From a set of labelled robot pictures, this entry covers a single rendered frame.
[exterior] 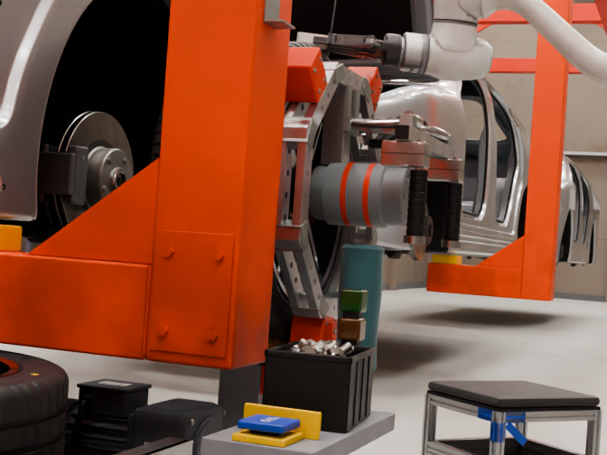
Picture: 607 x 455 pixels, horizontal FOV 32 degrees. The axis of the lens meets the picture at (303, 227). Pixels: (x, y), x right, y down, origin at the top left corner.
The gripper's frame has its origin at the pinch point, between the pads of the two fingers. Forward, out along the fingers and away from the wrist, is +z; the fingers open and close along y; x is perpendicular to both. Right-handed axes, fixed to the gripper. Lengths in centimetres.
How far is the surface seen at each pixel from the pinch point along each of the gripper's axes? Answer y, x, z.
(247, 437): -85, -80, 10
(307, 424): -80, -78, 1
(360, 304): -52, -60, -9
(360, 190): -14.4, -34.6, -12.3
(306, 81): -29.4, -16.3, 2.5
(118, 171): 11, -33, 41
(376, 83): 8.1, -6.2, -16.6
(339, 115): -8.3, -18.0, -6.9
